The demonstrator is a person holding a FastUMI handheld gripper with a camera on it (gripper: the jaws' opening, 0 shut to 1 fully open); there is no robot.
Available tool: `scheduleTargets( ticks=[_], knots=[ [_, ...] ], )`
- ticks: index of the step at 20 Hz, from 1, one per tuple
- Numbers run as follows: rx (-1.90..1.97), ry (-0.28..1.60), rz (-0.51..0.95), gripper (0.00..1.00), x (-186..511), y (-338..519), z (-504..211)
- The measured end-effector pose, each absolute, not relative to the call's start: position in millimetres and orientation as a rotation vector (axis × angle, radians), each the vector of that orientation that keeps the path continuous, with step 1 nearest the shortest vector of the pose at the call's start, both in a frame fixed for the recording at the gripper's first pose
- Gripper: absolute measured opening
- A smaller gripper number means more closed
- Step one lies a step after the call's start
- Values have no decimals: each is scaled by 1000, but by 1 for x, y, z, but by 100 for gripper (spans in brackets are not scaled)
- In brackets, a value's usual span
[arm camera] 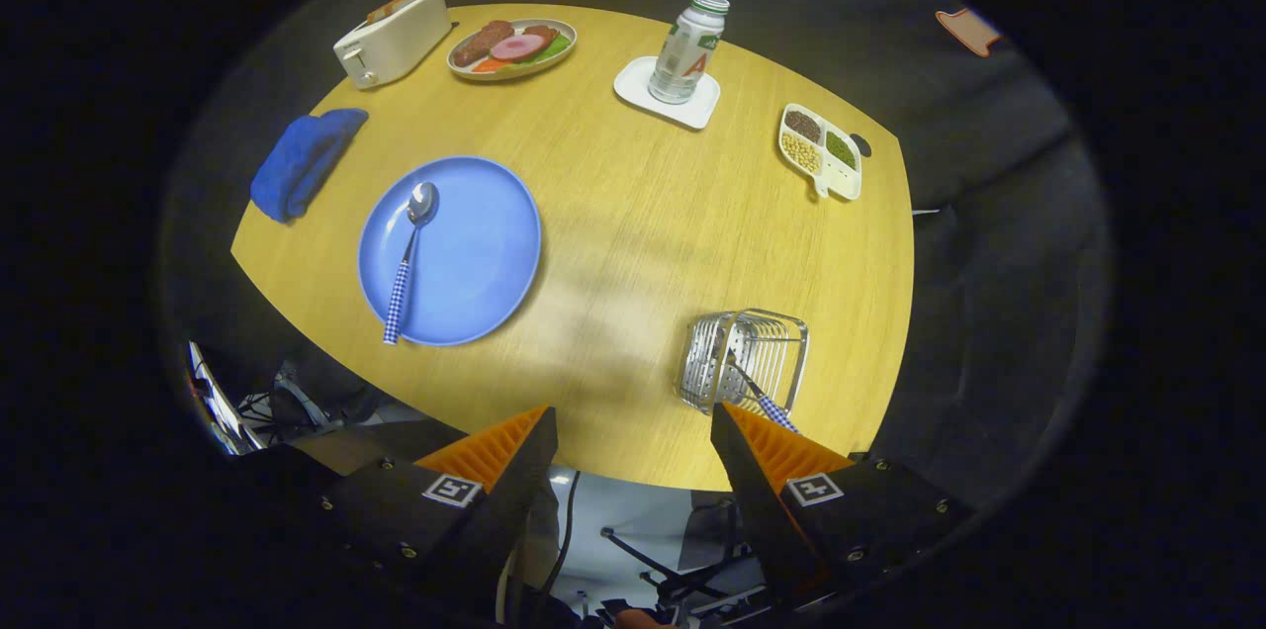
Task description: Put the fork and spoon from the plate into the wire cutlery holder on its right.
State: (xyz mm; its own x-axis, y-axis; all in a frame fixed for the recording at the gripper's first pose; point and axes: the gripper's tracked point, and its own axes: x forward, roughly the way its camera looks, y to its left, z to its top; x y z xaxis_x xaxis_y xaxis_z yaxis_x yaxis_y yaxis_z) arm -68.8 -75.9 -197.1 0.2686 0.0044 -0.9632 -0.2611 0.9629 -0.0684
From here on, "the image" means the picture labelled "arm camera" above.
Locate metal wire cutlery holder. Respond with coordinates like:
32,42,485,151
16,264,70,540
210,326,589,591
676,309,810,417

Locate white drink bottle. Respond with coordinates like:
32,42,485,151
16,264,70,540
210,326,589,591
648,0,731,105

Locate spoon with checkered handle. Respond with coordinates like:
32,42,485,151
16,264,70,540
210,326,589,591
383,181,439,346

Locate blue folded towel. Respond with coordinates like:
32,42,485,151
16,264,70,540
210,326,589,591
249,108,370,224

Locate white divided bean dish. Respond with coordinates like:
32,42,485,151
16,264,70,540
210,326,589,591
778,103,863,202

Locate green lettuce leaf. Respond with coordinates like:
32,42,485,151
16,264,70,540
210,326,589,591
514,34,575,71

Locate black stand legs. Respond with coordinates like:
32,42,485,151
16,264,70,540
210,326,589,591
601,525,768,610

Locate beige oval food plate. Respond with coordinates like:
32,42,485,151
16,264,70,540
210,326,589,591
447,18,578,81

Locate black cables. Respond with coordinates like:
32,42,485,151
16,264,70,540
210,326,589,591
237,362,342,442

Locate white square coaster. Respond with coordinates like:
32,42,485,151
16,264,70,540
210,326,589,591
613,55,721,131

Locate pink ham slice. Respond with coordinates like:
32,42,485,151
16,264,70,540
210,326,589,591
491,34,548,62

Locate white-edged screen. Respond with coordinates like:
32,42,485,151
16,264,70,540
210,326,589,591
188,342,268,457

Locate black hanging cable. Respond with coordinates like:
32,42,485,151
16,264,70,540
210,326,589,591
539,471,582,600

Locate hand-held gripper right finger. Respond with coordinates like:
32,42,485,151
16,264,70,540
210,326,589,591
710,404,980,612

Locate white toaster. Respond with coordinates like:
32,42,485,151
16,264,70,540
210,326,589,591
333,0,453,91

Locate fork with checkered handle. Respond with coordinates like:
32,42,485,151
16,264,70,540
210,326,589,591
727,352,800,434

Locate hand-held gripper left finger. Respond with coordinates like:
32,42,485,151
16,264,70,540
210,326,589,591
292,406,560,610

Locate blue round plate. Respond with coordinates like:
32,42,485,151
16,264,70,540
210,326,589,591
357,155,543,348

